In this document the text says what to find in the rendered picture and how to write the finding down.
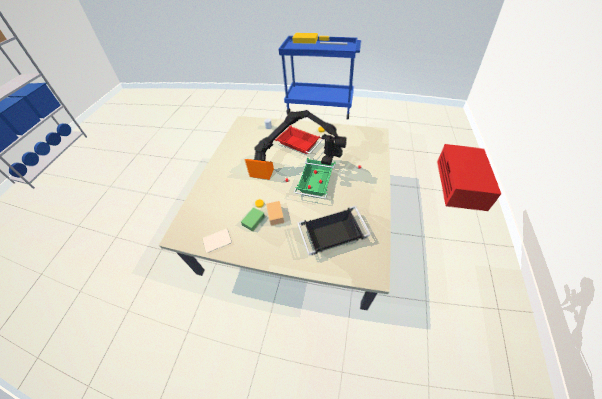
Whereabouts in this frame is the green translucent plastic tray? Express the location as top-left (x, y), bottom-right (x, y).
top-left (295, 157), bottom-right (336, 196)

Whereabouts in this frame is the small green block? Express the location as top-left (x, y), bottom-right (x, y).
top-left (241, 208), bottom-right (265, 231)

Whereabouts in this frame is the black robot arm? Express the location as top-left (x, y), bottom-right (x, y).
top-left (253, 110), bottom-right (347, 161)

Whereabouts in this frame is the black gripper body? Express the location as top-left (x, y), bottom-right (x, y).
top-left (321, 143), bottom-right (336, 165)

